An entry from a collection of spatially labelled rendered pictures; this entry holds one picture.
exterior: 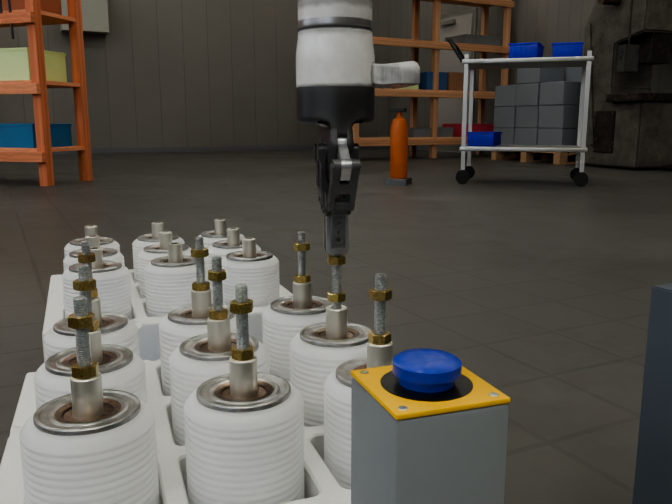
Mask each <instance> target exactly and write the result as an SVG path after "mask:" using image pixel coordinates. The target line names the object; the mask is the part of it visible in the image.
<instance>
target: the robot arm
mask: <svg viewBox="0 0 672 504"><path fill-rule="evenodd" d="M297 2H298V3H297V4H298V31H299V32H298V40H297V48H296V117H297V120H298V122H300V123H303V124H312V123H315V124H318V125H319V126H320V135H319V143H313V158H314V162H315V166H316V186H317V188H318V195H319V196H318V201H319V204H321V206H320V207H321V209H322V213H325V214H324V249H325V250H326V252H327V253H328V254H330V255H335V254H346V253H347V252H348V250H349V227H348V216H346V215H350V213H351V211H353V210H354V207H355V199H356V192H357V186H358V179H359V173H360V168H361V163H360V160H359V144H358V143H354V140H353V130H352V126H353V125H354V124H356V123H371V122H372V121H373V120H374V103H375V88H381V89H384V88H392V89H395V88H403V87H408V86H413V85H418V84H420V66H419V64H418V63H417V62H415V61H407V62H398V63H390V64H375V55H374V46H373V38H372V0H297Z"/></svg>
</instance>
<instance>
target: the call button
mask: <svg viewBox="0 0 672 504"><path fill-rule="evenodd" d="M461 370H462V362H461V360H460V359H459V358H457V357H456V356H455V355H453V354H451V353H449V352H446V351H442V350H437V349H427V348H420V349H410V350H406V351H403V352H401V353H399V354H397V355H396V356H395V357H394V358H393V364H392V371H393V374H394V375H395V376H396V377H398V378H399V383H400V384H401V386H403V387H404V388H407V389H409V390H412V391H416V392H424V393H436V392H443V391H446V390H449V389H451V388H452V387H453V386H454V381H455V380H457V379H459V378H460V376H461Z"/></svg>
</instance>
